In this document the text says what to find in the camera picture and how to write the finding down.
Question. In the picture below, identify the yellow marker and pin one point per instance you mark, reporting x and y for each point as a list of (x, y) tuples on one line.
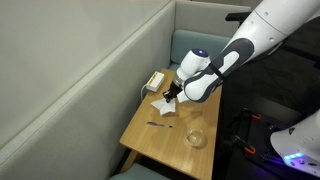
[(153, 79)]

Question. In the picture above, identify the teal upholstered chair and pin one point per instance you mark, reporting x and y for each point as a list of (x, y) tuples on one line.
[(193, 43)]

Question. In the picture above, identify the clear glass bowl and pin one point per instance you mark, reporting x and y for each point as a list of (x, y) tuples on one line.
[(195, 138)]

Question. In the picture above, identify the white power strip box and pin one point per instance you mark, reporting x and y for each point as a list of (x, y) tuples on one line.
[(155, 81)]

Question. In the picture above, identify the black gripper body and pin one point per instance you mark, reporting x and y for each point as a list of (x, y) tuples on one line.
[(176, 86)]

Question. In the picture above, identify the wooden table leg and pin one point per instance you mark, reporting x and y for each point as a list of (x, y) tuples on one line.
[(130, 161)]

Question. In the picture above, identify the black pen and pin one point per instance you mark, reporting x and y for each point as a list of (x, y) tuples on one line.
[(159, 125)]

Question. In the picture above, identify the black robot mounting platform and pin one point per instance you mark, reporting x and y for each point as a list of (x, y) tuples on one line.
[(263, 133)]

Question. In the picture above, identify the white napkin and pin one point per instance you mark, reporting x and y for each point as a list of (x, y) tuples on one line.
[(165, 107)]

